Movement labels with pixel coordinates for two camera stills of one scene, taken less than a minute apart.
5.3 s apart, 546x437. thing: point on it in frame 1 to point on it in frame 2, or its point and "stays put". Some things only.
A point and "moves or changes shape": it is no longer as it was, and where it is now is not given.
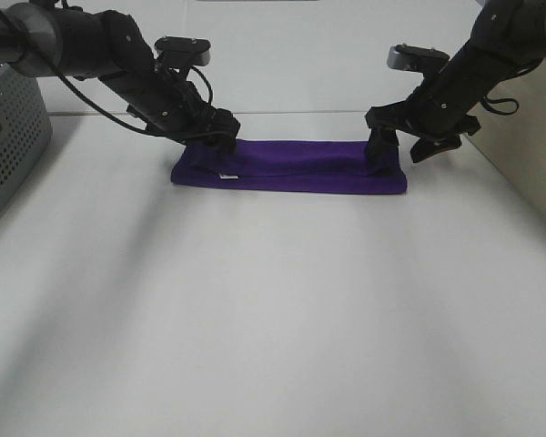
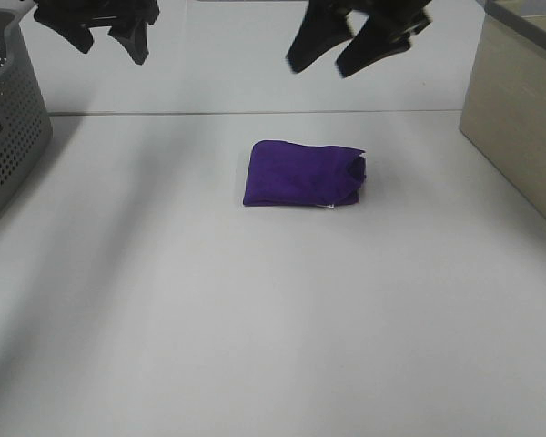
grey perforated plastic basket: (16, 136) stays put
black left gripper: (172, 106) to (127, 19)
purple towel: (298, 165) moves or changes shape
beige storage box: (528, 147) stays put
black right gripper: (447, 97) to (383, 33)
